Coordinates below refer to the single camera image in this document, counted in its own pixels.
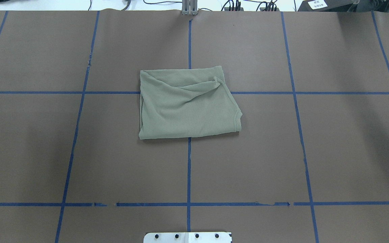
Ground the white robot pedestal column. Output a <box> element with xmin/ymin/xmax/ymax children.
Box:
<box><xmin>143</xmin><ymin>232</ymin><xmax>233</xmax><ymax>243</ymax></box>

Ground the olive green long-sleeve shirt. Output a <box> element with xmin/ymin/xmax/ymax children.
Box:
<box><xmin>139</xmin><ymin>66</ymin><xmax>242</xmax><ymax>140</ymax></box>

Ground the aluminium frame post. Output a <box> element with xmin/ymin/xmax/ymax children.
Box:
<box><xmin>181</xmin><ymin>0</ymin><xmax>199</xmax><ymax>16</ymax></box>

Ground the black labelled box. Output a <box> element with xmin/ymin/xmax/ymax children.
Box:
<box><xmin>297</xmin><ymin>0</ymin><xmax>360</xmax><ymax>12</ymax></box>

